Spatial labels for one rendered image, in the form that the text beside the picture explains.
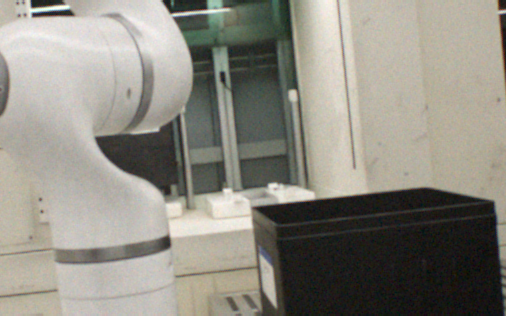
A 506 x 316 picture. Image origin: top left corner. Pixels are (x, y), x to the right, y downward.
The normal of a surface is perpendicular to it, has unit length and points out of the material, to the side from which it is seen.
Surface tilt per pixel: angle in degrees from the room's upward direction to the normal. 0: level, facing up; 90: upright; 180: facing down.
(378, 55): 90
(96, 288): 90
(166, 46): 73
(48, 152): 128
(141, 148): 90
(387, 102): 90
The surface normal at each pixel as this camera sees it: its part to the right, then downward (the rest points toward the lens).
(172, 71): 0.72, -0.01
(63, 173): -0.33, 0.62
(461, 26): 0.04, 0.05
